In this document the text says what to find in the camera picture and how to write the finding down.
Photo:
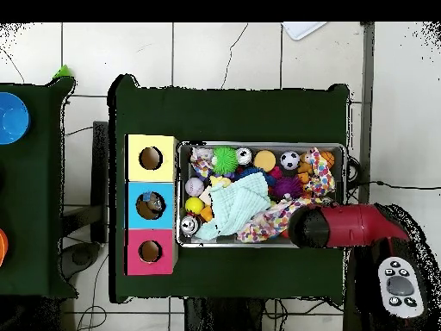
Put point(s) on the small green object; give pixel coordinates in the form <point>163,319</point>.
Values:
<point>62,72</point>

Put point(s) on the white tray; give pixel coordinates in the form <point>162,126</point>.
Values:
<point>303,29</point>

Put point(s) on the green spiky ball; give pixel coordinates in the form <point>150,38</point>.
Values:
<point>224,160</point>

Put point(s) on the orange foam ball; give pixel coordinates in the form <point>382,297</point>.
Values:
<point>264,160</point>

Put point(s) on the dark green side tablecloth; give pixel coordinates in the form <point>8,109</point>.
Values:
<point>38,189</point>

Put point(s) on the purple spiky ball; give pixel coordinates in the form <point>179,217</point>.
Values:
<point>287,187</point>

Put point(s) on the black and white soccer ball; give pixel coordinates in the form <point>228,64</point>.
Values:
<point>289,160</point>

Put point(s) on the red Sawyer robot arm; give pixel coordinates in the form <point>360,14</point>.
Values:
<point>344,226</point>

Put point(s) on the shallow clear mesh bin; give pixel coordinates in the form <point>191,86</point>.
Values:
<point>275,146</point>

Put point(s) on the crushed clear plastic bottle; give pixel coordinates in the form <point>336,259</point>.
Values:
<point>147,196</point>

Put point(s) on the mint green cloth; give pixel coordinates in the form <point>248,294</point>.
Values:
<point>237,203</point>

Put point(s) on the orange bowl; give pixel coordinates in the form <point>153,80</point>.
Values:
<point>2,246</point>

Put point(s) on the wooden box with three holes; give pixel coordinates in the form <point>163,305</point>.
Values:
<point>165,220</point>

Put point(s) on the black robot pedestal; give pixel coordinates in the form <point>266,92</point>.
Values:
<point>224,317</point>

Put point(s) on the blue bowl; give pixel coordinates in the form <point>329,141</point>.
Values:
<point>12,119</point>

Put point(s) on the white baseball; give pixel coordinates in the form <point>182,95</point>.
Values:
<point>194,187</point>

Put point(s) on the small clear plastic bottle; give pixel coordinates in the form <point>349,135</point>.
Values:
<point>157,204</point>

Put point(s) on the orange monkey plush toy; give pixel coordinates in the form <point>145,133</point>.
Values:
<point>304,167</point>

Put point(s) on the yellow ball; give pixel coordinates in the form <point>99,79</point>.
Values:
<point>194,205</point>

